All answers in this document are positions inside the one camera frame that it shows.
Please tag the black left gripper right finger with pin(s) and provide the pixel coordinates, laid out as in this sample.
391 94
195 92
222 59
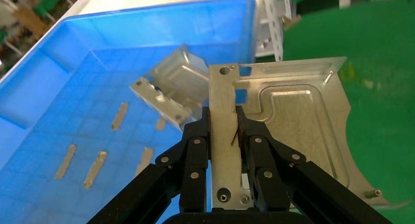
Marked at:
262 157

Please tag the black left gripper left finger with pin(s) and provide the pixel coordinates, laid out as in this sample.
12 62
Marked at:
194 157

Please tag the wooden table clamp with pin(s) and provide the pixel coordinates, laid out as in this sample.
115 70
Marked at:
291 21

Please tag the green table cloth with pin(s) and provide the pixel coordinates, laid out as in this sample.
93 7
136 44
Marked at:
379 102

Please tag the blue plastic bin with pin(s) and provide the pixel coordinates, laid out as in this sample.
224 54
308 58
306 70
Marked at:
81 86

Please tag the box-shaped metal bracket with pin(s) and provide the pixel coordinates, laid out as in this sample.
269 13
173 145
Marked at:
178 76

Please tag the metal plate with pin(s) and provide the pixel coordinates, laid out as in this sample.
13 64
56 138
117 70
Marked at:
298 118

